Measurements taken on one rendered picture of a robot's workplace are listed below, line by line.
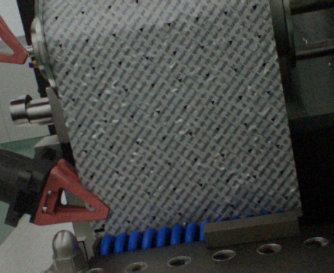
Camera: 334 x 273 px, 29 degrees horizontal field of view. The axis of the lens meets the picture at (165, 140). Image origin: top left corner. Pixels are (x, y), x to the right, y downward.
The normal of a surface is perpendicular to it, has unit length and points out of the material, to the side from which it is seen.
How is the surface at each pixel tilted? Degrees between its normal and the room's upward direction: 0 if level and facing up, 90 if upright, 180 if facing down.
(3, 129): 90
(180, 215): 90
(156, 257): 0
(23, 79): 90
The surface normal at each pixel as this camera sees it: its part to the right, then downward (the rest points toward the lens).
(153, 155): -0.11, 0.25
